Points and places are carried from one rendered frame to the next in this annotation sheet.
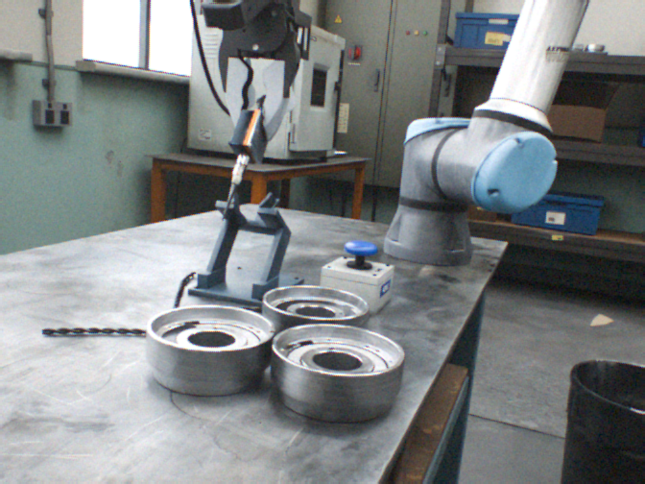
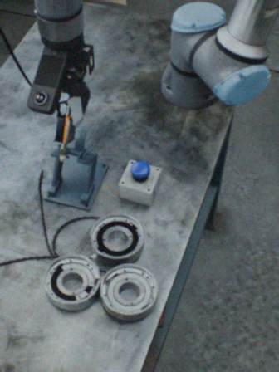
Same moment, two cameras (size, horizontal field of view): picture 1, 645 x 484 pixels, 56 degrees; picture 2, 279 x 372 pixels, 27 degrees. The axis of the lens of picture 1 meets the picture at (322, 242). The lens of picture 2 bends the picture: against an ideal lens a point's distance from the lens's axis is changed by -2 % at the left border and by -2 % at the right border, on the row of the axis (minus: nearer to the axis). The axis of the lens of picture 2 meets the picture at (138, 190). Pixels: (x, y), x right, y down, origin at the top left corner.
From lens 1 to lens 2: 78 cm
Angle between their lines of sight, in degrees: 41
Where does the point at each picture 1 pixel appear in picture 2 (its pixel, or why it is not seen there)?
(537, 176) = (256, 87)
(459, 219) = not seen: hidden behind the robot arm
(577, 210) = not seen: outside the picture
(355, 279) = (138, 192)
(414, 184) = (178, 60)
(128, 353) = (34, 279)
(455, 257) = (209, 102)
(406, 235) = (175, 90)
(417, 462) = not seen: hidden behind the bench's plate
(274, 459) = (109, 349)
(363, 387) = (139, 315)
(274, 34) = (71, 86)
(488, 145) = (222, 72)
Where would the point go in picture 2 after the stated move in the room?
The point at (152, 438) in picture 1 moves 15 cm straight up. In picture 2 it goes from (62, 343) to (52, 305)
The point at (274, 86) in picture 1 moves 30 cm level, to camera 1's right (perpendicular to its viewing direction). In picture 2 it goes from (75, 109) to (242, 107)
